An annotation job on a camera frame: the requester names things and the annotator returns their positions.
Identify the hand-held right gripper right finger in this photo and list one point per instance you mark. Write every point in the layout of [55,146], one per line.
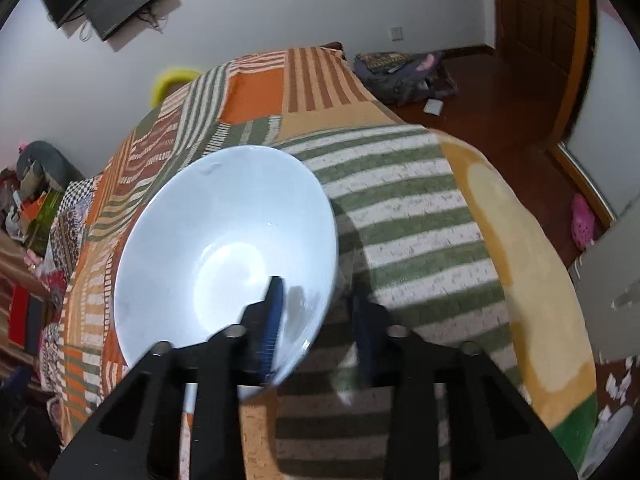
[365,340]

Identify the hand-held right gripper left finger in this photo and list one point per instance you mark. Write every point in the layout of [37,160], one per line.
[272,310]

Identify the white bowl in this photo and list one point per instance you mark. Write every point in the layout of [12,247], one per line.
[210,240]

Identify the orange green striped towel cloth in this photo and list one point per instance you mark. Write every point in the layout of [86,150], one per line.
[400,220]

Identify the patchwork printed quilt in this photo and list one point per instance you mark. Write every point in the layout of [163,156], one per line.
[70,230]

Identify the small white flat box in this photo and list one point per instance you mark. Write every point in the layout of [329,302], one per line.
[433,107]

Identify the green cardboard box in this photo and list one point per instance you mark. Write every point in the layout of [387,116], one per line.
[45,220]

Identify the red box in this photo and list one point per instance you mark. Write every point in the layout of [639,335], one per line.
[25,315]

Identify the pink slipper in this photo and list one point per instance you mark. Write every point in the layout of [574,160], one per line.
[582,220]

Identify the grey cardboard sheet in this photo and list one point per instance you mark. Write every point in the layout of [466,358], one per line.
[607,285]

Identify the yellow chair back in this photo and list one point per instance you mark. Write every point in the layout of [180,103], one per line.
[167,82]

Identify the purple grey backpack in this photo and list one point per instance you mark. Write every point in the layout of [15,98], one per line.
[400,77]

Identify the grey plush cushion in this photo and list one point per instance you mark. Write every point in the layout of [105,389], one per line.
[42,160]

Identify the brown wooden door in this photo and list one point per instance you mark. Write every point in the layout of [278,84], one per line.
[540,35]

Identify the white wall socket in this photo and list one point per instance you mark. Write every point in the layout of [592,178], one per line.
[396,33]

